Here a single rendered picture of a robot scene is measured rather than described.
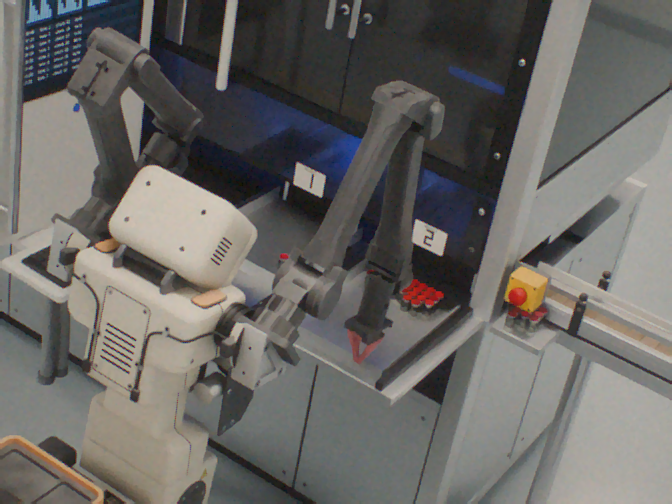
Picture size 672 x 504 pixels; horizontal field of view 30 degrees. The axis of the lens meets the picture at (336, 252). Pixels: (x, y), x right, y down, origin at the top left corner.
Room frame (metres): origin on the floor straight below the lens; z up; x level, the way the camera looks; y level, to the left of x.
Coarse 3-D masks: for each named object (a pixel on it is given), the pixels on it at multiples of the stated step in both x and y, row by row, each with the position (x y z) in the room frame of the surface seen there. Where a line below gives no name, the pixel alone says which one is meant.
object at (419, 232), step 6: (420, 222) 2.51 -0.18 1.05; (414, 228) 2.51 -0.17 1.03; (420, 228) 2.51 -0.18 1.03; (426, 228) 2.50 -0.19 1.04; (432, 228) 2.49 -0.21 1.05; (414, 234) 2.51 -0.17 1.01; (420, 234) 2.51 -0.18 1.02; (426, 234) 2.50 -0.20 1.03; (438, 234) 2.49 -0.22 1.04; (444, 234) 2.48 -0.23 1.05; (414, 240) 2.51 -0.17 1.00; (420, 240) 2.50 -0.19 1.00; (426, 240) 2.50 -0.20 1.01; (438, 240) 2.48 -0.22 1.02; (444, 240) 2.48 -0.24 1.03; (426, 246) 2.50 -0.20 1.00; (432, 246) 2.49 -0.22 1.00; (438, 246) 2.48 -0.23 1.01; (444, 246) 2.48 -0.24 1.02; (438, 252) 2.48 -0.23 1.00
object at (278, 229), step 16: (272, 192) 2.76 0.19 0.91; (240, 208) 2.64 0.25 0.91; (256, 208) 2.70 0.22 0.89; (272, 208) 2.73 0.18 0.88; (288, 208) 2.74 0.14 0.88; (256, 224) 2.63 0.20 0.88; (272, 224) 2.65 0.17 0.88; (288, 224) 2.66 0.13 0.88; (304, 224) 2.68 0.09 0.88; (320, 224) 2.69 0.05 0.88; (256, 240) 2.56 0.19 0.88; (272, 240) 2.57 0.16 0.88; (288, 240) 2.59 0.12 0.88; (304, 240) 2.60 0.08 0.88; (352, 240) 2.62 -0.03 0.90; (256, 256) 2.49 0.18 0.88; (272, 256) 2.50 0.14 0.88; (288, 256) 2.52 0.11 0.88; (256, 272) 2.40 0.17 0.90; (272, 272) 2.38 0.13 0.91
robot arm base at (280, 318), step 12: (276, 300) 1.80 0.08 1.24; (288, 300) 1.79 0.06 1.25; (264, 312) 1.77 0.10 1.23; (276, 312) 1.78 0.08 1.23; (288, 312) 1.78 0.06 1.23; (300, 312) 1.79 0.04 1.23; (252, 324) 1.75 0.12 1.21; (264, 324) 1.75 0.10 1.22; (276, 324) 1.75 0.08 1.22; (288, 324) 1.76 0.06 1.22; (276, 336) 1.73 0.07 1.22; (288, 336) 1.75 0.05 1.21; (276, 348) 1.74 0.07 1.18; (288, 348) 1.72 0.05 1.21; (288, 360) 1.75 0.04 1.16
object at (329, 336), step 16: (352, 272) 2.47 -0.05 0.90; (352, 288) 2.44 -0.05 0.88; (352, 304) 2.37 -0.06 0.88; (304, 320) 2.27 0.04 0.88; (320, 320) 2.28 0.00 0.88; (336, 320) 2.29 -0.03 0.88; (400, 320) 2.34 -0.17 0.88; (416, 320) 2.36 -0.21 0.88; (432, 320) 2.37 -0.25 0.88; (448, 320) 2.36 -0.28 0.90; (304, 336) 2.19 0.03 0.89; (320, 336) 2.18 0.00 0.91; (336, 336) 2.23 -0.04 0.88; (384, 336) 2.27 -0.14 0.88; (400, 336) 2.28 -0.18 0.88; (416, 336) 2.29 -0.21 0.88; (336, 352) 2.15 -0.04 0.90; (384, 352) 2.21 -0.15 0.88; (400, 352) 2.22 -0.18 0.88; (352, 368) 2.13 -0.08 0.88; (368, 368) 2.12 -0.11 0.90; (384, 368) 2.11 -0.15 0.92
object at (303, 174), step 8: (296, 168) 2.67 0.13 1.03; (304, 168) 2.66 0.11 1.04; (296, 176) 2.67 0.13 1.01; (304, 176) 2.66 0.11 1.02; (320, 176) 2.64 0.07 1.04; (296, 184) 2.67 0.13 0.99; (304, 184) 2.66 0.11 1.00; (312, 184) 2.65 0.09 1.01; (320, 184) 2.64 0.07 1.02; (312, 192) 2.65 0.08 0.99; (320, 192) 2.64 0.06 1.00
